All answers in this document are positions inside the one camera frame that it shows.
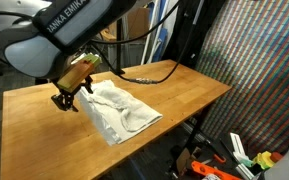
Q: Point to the open cardboard box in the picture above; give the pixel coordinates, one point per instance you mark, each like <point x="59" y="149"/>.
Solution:
<point x="184" y="160"/>

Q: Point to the orange round cap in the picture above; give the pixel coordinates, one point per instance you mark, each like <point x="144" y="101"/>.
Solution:
<point x="276" y="156"/>

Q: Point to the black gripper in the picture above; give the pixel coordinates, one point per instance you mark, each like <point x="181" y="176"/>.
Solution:
<point x="74" y="95"/>

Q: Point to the blue board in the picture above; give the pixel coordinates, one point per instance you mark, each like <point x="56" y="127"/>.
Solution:
<point x="160" y="43"/>

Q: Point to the large cardboard box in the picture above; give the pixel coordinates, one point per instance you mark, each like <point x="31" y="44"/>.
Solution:
<point x="139" y="21"/>

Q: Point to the yellow green plastic object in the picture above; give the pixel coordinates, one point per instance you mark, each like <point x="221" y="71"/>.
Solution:
<point x="263" y="159"/>

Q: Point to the white aluminium rail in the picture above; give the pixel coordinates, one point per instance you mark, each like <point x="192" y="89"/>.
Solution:
<point x="239" y="146"/>

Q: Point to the silver floor rail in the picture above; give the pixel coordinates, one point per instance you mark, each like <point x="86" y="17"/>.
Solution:
<point x="187" y="126"/>

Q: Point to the white woven cloth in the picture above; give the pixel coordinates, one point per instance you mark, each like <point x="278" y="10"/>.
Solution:
<point x="124" y="106"/>

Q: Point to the brown wrist camera box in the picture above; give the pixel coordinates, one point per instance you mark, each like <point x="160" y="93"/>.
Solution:
<point x="75" y="73"/>

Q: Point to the black hanging jacket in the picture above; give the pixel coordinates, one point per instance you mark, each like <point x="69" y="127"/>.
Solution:
<point x="200" y="30"/>

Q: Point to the black vertical stand pole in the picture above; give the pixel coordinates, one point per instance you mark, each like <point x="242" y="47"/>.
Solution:
<point x="119" y="46"/>

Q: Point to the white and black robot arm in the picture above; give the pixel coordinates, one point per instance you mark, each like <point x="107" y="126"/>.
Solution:
<point x="67" y="20"/>

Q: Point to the white pipe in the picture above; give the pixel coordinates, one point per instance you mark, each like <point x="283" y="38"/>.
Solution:
<point x="149" y="31"/>
<point x="159" y="30"/>

